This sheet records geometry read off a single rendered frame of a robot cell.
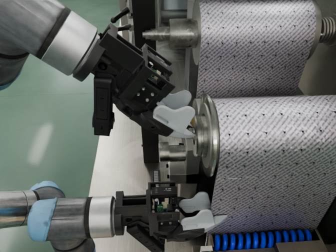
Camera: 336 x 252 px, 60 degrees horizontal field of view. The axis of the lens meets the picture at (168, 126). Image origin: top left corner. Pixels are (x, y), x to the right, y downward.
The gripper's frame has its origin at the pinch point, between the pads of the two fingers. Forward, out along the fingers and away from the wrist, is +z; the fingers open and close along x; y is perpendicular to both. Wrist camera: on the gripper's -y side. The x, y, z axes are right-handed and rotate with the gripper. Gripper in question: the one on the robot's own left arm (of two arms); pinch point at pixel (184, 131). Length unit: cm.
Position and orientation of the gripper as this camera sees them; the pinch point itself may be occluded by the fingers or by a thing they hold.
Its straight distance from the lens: 49.5
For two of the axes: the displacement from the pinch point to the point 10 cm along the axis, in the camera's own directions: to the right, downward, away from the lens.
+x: -0.6, -6.3, 7.7
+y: 6.4, -6.2, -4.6
